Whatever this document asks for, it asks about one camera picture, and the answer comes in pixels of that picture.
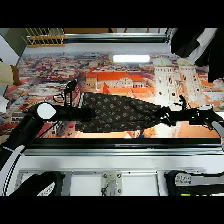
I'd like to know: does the silver frame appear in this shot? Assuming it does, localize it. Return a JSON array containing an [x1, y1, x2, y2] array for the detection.
[[13, 145, 224, 197]]

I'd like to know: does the white garment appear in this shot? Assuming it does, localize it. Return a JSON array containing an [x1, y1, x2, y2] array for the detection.
[[190, 28, 218, 65]]

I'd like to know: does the black cable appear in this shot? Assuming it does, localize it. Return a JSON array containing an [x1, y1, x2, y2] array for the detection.
[[52, 92, 68, 104]]

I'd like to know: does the beige garment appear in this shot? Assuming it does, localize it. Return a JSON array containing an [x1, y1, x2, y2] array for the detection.
[[0, 61, 23, 87]]

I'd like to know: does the wooden rack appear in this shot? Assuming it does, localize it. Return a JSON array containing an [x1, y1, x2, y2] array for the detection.
[[21, 28, 67, 48]]

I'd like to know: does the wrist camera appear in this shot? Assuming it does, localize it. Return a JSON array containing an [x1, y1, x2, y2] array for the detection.
[[173, 94, 192, 111], [63, 78, 80, 108]]

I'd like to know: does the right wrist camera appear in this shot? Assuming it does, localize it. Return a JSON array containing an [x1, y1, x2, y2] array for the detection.
[[173, 94, 192, 111]]

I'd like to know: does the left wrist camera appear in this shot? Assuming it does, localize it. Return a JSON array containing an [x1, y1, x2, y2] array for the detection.
[[63, 78, 80, 108]]

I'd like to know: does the black garment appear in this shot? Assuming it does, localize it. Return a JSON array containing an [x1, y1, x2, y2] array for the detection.
[[170, 28, 224, 84]]

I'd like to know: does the dark patterned garment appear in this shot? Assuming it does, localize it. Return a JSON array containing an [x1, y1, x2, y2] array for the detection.
[[74, 92, 168, 134]]

